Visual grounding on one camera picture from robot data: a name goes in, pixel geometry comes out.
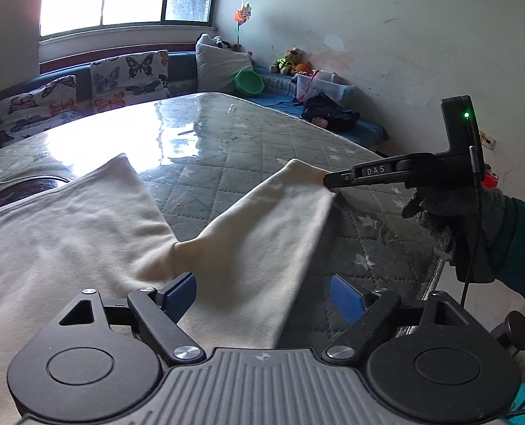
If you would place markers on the orange plush toy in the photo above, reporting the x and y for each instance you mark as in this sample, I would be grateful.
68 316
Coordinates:
304 68

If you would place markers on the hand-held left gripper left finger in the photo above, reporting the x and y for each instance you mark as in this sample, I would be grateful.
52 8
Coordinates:
180 293

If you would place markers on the panda plush toy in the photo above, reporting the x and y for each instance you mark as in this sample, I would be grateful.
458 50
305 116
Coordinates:
216 40

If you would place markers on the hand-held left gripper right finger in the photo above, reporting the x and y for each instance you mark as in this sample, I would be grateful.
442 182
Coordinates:
346 297

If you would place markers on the cream garment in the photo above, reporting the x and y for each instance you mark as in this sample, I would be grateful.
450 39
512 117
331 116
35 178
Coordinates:
67 239

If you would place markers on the person's right hand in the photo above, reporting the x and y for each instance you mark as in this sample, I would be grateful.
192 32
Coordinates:
441 212

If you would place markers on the black bag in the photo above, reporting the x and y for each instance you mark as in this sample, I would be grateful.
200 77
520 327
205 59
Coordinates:
333 113

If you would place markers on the clear plastic storage box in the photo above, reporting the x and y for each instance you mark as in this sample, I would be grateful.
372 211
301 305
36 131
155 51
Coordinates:
328 86

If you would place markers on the teddy bear plush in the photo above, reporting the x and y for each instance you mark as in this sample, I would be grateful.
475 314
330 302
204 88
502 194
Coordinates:
286 62

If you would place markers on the wall socket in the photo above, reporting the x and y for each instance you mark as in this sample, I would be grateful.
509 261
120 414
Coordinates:
488 140

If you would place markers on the grey pillow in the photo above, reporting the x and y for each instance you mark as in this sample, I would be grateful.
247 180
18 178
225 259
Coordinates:
218 68

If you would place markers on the round black induction cooktop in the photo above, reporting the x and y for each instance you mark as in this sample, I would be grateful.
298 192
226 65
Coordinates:
23 191

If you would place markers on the colourful pinwheel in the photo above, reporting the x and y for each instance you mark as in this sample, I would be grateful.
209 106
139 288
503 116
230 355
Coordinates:
243 12

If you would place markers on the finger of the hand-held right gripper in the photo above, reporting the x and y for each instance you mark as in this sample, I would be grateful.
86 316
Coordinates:
404 169

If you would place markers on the green plastic basin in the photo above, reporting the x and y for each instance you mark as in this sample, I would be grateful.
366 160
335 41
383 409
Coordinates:
249 82

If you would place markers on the blue sofa bench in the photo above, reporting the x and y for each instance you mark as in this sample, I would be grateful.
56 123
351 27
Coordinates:
368 130

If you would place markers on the butterfly print cushion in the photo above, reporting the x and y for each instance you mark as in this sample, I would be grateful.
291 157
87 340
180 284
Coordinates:
32 106
129 79

